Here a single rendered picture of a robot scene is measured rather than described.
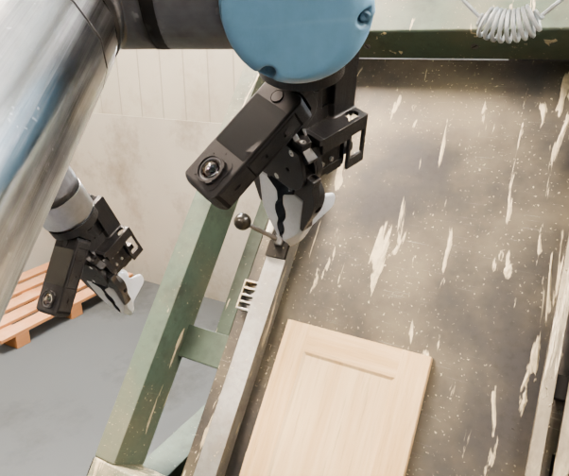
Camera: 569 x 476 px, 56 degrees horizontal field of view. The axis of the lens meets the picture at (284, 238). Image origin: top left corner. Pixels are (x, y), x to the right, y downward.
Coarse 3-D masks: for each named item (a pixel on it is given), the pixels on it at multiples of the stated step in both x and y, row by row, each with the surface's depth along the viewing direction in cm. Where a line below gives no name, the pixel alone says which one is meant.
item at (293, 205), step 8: (288, 192) 51; (288, 200) 51; (296, 200) 49; (328, 200) 54; (288, 208) 51; (296, 208) 50; (328, 208) 55; (288, 216) 52; (296, 216) 51; (320, 216) 55; (288, 224) 53; (296, 224) 52; (312, 224) 55; (288, 232) 54; (296, 232) 53; (304, 232) 53; (288, 240) 55; (296, 240) 54
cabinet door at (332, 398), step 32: (288, 320) 115; (288, 352) 112; (320, 352) 110; (352, 352) 107; (384, 352) 105; (288, 384) 110; (320, 384) 108; (352, 384) 105; (384, 384) 103; (416, 384) 100; (288, 416) 108; (320, 416) 105; (352, 416) 103; (384, 416) 101; (416, 416) 98; (256, 448) 108; (288, 448) 106; (320, 448) 103; (352, 448) 101; (384, 448) 99
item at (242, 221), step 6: (240, 216) 113; (246, 216) 113; (234, 222) 113; (240, 222) 112; (246, 222) 113; (240, 228) 113; (246, 228) 113; (252, 228) 115; (258, 228) 116; (264, 234) 117; (270, 234) 118; (276, 234) 120; (276, 240) 119; (282, 240) 119
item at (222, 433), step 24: (264, 264) 120; (288, 264) 120; (264, 288) 118; (264, 312) 116; (240, 336) 116; (264, 336) 115; (240, 360) 114; (240, 384) 112; (216, 408) 112; (240, 408) 111; (216, 432) 110; (216, 456) 108
